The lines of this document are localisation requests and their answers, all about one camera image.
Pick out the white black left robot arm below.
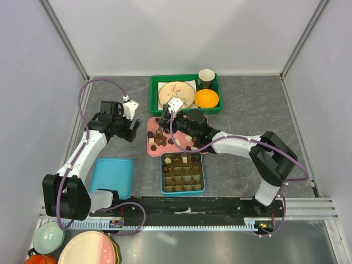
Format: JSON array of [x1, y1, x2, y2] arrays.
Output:
[[42, 100, 141, 221]]

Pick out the blue chocolate tin box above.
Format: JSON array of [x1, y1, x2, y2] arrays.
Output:
[[159, 151, 206, 196]]

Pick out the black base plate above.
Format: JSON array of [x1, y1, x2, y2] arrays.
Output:
[[90, 195, 287, 221]]

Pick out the pink white plate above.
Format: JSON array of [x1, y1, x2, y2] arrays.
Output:
[[58, 231, 120, 264]]

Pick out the slotted cable duct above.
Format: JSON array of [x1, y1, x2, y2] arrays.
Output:
[[69, 219, 259, 232]]

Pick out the decorated ceramic plate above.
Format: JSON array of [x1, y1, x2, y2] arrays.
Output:
[[158, 81, 195, 109]]

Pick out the yellow bowl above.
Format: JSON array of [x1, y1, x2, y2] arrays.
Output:
[[194, 89, 219, 108]]

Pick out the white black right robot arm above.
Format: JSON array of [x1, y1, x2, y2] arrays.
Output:
[[164, 109, 299, 217]]

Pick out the pale green bowl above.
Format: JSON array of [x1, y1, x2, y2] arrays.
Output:
[[33, 222, 64, 254]]

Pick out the green plastic crate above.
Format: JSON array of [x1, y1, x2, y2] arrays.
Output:
[[149, 73, 224, 116]]

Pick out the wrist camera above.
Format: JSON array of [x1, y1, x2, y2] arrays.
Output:
[[167, 97, 184, 115], [123, 100, 140, 121]]

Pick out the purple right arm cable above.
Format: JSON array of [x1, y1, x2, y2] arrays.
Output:
[[169, 108, 309, 239]]

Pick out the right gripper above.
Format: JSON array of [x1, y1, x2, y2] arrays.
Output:
[[157, 109, 199, 139]]

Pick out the orange red mug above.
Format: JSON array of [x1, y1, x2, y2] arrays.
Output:
[[24, 249, 58, 264]]

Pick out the pink chocolate tray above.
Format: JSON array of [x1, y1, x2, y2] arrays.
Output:
[[146, 117, 198, 157]]

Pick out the blue tin lid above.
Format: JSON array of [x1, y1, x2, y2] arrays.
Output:
[[89, 158, 135, 200]]

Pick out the metal tongs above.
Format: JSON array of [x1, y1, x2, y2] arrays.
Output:
[[157, 103, 171, 134]]

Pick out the aluminium frame rail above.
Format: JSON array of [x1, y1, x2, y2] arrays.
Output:
[[38, 0, 90, 81]]

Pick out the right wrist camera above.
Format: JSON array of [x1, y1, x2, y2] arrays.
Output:
[[167, 97, 184, 115]]

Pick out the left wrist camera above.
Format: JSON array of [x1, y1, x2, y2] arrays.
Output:
[[123, 100, 140, 121]]

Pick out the brown plastic chocolate insert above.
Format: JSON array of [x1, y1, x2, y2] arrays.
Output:
[[162, 153, 205, 193]]

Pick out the green mug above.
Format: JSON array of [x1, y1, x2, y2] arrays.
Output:
[[198, 69, 219, 90]]

